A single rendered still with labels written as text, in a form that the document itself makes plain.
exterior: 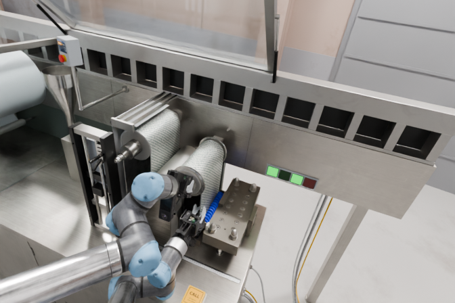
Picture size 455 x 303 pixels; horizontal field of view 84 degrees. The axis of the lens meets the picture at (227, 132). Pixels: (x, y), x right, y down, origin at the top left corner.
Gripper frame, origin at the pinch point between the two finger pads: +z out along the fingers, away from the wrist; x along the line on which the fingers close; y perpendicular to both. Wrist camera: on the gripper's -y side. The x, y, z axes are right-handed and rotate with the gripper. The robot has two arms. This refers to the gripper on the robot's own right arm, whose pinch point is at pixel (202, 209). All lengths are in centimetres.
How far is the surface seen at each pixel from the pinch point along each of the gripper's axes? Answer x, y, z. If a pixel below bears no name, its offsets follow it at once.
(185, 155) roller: 16.7, 14.3, 14.5
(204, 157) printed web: 3.9, 21.9, 7.7
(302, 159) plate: -36, 21, 30
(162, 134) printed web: 24.1, 27.4, 6.8
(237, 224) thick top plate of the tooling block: -16.1, -6.1, 4.2
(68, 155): 79, -1, 3
